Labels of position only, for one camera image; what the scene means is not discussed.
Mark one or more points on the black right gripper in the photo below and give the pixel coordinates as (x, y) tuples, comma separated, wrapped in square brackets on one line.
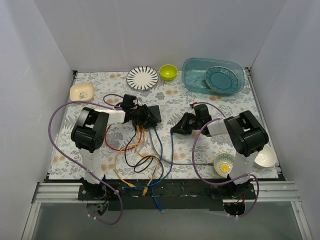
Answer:
[(184, 122)]

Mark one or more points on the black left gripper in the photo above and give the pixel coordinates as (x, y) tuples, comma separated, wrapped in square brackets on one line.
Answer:
[(146, 116)]

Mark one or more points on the dark grey network switch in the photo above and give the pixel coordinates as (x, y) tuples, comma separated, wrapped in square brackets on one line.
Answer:
[(155, 116)]

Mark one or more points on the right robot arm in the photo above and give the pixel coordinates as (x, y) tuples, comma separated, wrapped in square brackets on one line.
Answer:
[(246, 133)]

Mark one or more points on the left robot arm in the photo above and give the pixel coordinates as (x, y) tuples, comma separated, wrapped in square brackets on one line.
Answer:
[(89, 131)]

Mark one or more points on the striped white plate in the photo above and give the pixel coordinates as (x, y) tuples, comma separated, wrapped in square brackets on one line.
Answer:
[(142, 78)]

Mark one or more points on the lime green bowl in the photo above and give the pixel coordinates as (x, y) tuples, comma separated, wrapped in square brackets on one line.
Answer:
[(168, 72)]

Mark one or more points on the yellow patterned small bowl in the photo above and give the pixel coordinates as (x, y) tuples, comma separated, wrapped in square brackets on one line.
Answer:
[(223, 164)]

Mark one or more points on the teal plastic tub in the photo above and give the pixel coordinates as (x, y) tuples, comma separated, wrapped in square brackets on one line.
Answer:
[(193, 75)]

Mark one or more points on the teal glass plate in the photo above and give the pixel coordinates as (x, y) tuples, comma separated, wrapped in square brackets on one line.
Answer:
[(221, 79)]

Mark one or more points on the cream square dish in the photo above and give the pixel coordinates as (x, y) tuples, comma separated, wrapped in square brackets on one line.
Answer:
[(82, 92)]

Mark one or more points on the white ceramic bowl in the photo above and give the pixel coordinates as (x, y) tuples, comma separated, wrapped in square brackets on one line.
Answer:
[(266, 158)]

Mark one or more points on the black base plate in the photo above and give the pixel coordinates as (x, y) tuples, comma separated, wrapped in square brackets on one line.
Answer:
[(174, 194)]

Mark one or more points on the aluminium frame rail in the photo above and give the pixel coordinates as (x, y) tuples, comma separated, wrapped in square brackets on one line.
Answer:
[(181, 210)]

